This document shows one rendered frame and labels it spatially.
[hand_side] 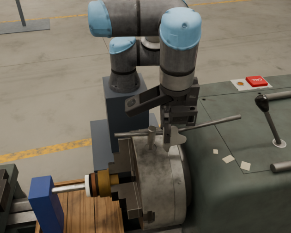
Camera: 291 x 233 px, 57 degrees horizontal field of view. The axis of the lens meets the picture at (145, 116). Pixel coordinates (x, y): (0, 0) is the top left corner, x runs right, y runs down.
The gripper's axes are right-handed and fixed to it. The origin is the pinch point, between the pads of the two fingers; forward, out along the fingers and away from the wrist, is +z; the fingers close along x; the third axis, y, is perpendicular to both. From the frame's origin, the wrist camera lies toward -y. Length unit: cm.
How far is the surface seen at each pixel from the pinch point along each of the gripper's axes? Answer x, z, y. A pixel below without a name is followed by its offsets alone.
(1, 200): -3, 24, -53
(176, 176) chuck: -8.1, 6.7, 3.0
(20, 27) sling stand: 423, 188, -214
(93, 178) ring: -2.3, 15.2, -21.4
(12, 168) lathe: 17, 37, -59
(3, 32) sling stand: 399, 184, -237
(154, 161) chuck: -4.3, 4.5, -2.7
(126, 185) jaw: -4.6, 16.4, -11.2
